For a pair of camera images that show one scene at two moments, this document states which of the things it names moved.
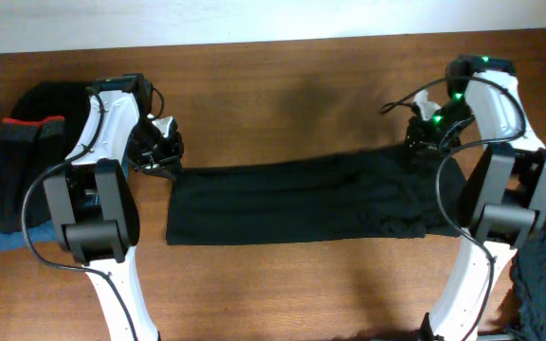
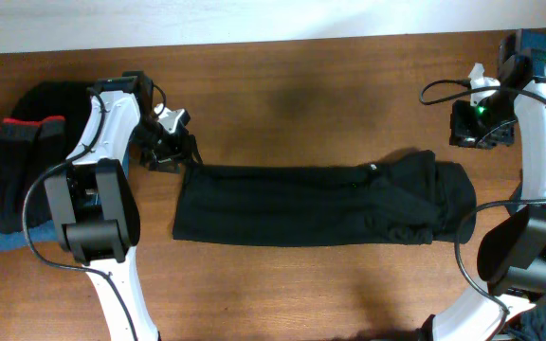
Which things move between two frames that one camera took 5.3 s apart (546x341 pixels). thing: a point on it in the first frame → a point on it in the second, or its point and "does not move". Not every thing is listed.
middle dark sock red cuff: [17, 160] does not move
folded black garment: [38, 100] does not move
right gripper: [421, 142] → [464, 135]
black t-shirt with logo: [381, 200] does not move
